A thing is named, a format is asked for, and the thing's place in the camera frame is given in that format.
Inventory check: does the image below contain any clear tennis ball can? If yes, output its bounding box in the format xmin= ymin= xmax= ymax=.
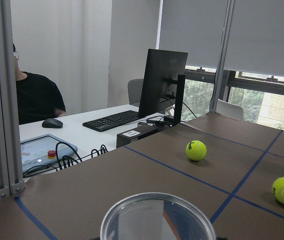
xmin=100 ymin=192 xmax=217 ymax=240

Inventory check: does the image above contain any black computer case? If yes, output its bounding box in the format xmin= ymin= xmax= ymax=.
xmin=116 ymin=124 xmax=169 ymax=148

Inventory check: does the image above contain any black monitor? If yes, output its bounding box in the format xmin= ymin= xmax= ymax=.
xmin=138 ymin=48 xmax=188 ymax=118

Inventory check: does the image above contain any grey office chair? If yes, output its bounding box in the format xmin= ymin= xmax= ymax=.
xmin=127 ymin=78 xmax=144 ymax=107

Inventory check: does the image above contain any black keyboard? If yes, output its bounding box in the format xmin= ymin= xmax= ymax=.
xmin=82 ymin=110 xmax=139 ymax=132

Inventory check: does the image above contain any black mouse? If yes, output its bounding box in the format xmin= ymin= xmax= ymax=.
xmin=41 ymin=118 xmax=63 ymax=129

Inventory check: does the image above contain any seated person black shirt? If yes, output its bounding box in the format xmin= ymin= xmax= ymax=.
xmin=13 ymin=46 xmax=67 ymax=125

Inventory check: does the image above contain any brown paper table cover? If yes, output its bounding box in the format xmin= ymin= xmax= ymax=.
xmin=0 ymin=114 xmax=284 ymax=240

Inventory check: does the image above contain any teach pendant near post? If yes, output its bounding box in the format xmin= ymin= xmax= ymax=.
xmin=20 ymin=134 xmax=78 ymax=173

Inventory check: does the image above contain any aluminium frame post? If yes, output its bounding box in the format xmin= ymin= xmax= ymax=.
xmin=0 ymin=0 xmax=24 ymax=199
xmin=209 ymin=0 xmax=236 ymax=113

